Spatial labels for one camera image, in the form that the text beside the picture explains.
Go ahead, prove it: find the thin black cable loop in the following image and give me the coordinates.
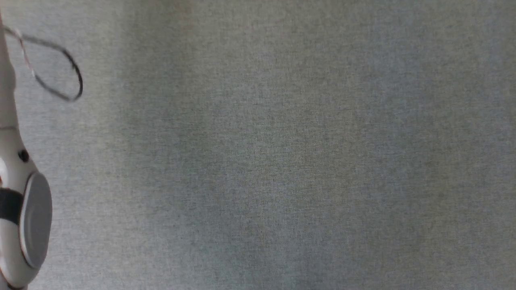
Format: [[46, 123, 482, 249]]
[[3, 26, 84, 102]]

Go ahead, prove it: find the grey fabric sofa surface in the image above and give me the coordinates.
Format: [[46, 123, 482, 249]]
[[0, 0, 516, 290]]

